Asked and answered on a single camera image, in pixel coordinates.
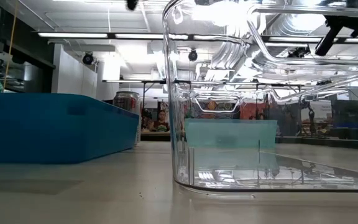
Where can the person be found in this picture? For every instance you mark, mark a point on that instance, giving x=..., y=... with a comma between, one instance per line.
x=162, y=119

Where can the dark soda can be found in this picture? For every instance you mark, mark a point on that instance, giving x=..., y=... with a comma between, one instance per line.
x=126, y=101

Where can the ceiling light strip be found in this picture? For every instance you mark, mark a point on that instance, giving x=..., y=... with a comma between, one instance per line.
x=138, y=36
x=73, y=35

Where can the black ceiling camera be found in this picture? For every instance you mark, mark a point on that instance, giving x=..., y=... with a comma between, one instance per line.
x=88, y=58
x=192, y=55

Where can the red backdrop curtain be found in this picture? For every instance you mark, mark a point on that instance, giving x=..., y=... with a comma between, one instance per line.
x=253, y=111

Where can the clear plastic bin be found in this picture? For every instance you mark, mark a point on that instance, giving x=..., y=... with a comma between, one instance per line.
x=172, y=124

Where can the blue plastic bin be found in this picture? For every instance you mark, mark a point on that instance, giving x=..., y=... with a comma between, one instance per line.
x=42, y=130

